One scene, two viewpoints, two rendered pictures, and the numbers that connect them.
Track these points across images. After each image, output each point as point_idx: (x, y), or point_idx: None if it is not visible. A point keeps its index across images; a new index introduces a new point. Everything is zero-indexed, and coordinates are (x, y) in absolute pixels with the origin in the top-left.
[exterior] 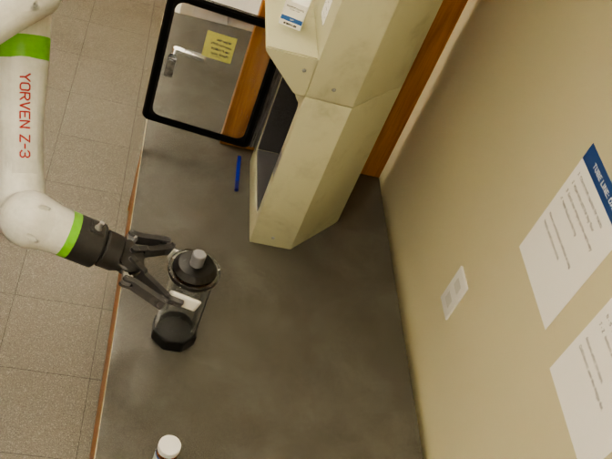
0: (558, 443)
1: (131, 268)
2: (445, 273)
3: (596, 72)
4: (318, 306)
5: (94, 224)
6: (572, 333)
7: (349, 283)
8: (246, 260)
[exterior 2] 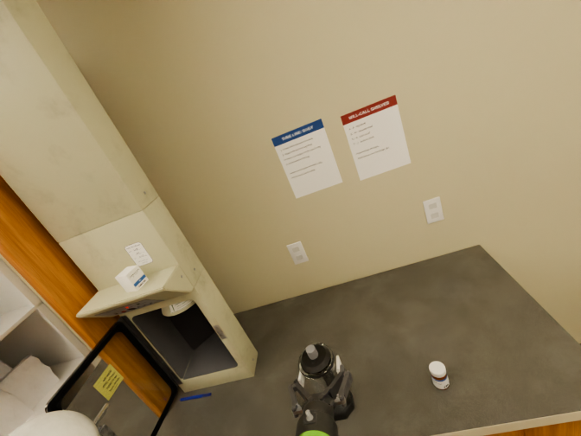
0: (392, 177)
1: (329, 397)
2: (284, 260)
3: (236, 132)
4: (296, 330)
5: (307, 421)
6: (351, 163)
7: (278, 320)
8: (270, 374)
